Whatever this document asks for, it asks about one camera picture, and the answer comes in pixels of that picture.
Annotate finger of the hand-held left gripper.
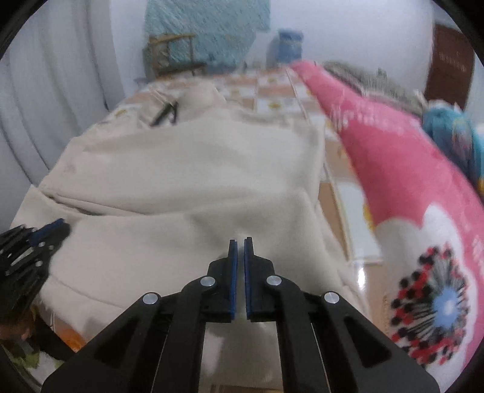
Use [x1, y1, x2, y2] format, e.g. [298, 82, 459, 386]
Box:
[27, 218, 66, 244]
[38, 223, 72, 252]

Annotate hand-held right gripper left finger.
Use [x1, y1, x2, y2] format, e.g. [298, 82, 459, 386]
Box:
[41, 239, 238, 393]

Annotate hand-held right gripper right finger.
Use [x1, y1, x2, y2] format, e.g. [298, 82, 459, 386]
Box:
[244, 237, 441, 393]

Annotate cream zip jacket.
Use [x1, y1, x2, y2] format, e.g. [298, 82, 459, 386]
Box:
[9, 81, 373, 390]

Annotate person's dark floral clothing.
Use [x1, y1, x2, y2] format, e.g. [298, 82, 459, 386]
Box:
[0, 306, 78, 378]

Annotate white curtain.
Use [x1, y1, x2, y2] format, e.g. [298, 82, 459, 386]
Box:
[0, 0, 125, 190]

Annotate pink flower-print blanket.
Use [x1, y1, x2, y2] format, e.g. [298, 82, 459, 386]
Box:
[289, 60, 484, 393]

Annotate patterned checked bed sheet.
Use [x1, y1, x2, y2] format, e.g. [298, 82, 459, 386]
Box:
[49, 68, 386, 390]

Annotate wooden chair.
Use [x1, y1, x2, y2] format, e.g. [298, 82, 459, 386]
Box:
[146, 33, 207, 78]

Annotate grey blanket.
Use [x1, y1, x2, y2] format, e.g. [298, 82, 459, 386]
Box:
[323, 60, 428, 114]

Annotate blue container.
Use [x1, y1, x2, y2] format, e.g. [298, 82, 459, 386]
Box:
[267, 28, 305, 69]

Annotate teal patterned cloth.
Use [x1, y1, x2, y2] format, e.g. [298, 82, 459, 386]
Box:
[144, 0, 271, 74]

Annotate blue fuzzy cloth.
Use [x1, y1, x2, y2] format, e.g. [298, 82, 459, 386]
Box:
[421, 100, 484, 197]

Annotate brown wooden door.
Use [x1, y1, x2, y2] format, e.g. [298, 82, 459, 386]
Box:
[423, 23, 477, 110]

